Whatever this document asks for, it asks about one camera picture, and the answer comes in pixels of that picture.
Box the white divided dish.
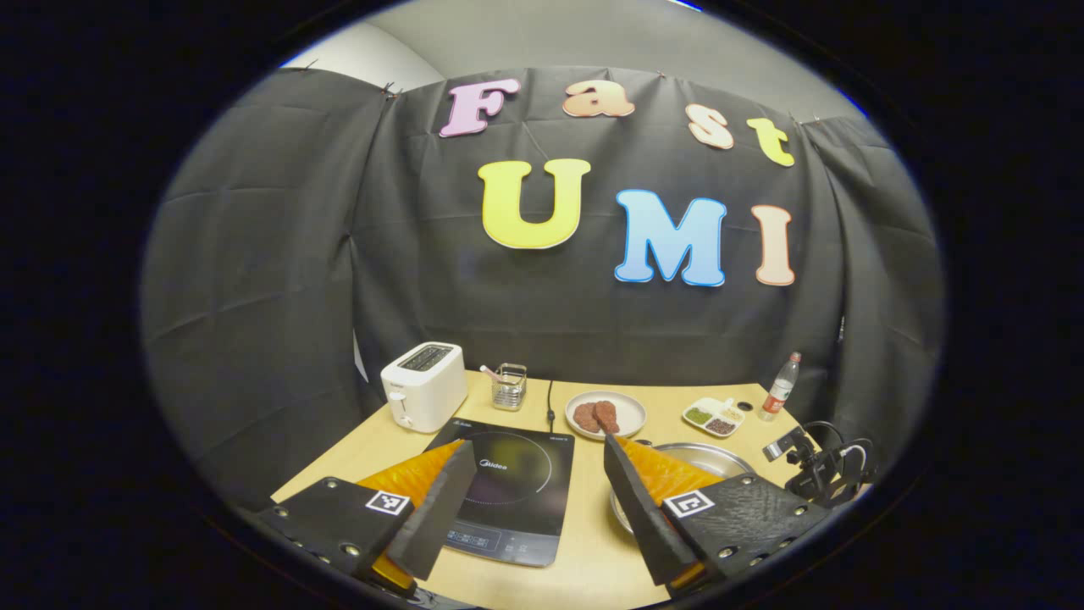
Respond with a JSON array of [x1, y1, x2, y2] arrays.
[[682, 396, 746, 439]]

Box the round white plate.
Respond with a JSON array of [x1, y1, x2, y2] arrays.
[[564, 391, 648, 441]]

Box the clear water bottle red label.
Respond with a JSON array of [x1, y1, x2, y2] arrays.
[[758, 352, 802, 423]]

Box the white toaster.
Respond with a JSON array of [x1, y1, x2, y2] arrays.
[[380, 341, 468, 434]]

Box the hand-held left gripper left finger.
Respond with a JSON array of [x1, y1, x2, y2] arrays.
[[254, 439, 478, 594]]

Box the black induction cooktop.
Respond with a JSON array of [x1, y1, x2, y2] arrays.
[[423, 417, 576, 568]]

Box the wire mesh basket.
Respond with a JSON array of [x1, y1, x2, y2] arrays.
[[491, 363, 528, 413]]

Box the steel pot with black handle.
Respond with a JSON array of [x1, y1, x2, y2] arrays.
[[610, 441, 757, 535]]

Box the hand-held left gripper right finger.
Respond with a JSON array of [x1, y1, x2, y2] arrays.
[[603, 434, 835, 598]]

